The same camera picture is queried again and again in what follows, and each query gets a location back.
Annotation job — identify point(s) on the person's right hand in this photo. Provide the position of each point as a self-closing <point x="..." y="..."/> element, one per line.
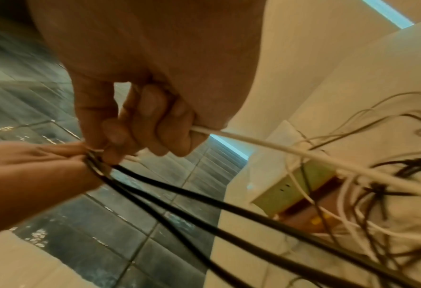
<point x="153" y="42"/>

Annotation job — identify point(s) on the person's left hand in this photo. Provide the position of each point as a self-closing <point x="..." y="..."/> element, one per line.
<point x="25" y="182"/>

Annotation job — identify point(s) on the blue LED light strip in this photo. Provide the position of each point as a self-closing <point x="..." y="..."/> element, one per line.
<point x="231" y="147"/>
<point x="391" y="12"/>

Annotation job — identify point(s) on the white table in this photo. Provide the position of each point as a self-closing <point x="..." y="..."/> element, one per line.
<point x="374" y="70"/>

